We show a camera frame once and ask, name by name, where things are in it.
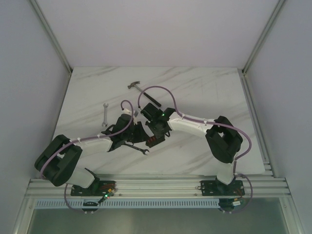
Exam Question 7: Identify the black fuse box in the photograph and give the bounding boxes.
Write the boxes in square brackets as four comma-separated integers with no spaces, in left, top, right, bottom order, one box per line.
[145,135,165,148]

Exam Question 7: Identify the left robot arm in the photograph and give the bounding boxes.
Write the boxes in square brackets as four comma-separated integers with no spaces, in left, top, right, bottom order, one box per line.
[34,114,149,196]

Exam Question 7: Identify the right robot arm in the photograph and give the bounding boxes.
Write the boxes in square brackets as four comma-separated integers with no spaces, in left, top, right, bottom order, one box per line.
[141,103,243,195]

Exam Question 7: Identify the large silver open-end wrench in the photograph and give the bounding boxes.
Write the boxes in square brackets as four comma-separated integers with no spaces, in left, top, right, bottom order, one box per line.
[124,143,149,155]

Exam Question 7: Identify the small silver wrench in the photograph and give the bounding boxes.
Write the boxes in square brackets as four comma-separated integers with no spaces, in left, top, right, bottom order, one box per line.
[101,103,109,127]

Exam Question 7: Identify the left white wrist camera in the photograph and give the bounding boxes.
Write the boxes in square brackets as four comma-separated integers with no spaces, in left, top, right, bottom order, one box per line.
[122,108,138,125]

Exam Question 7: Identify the claw hammer black handle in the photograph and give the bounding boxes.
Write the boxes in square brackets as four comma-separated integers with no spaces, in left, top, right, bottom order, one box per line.
[127,81,161,107]

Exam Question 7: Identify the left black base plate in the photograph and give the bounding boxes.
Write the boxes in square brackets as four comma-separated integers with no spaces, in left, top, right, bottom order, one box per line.
[71,180,116,196]

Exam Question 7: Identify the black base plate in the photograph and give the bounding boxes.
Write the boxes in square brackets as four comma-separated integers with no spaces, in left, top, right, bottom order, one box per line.
[71,180,116,196]
[198,179,245,196]

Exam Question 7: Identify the slotted cable duct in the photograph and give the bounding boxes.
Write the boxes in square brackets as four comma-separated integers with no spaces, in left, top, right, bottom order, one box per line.
[35,198,220,209]

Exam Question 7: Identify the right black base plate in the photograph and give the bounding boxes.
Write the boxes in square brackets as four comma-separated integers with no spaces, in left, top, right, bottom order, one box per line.
[198,179,245,196]

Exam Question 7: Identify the aluminium rail frame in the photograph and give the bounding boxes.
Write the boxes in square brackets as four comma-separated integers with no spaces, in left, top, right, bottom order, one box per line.
[25,175,291,198]

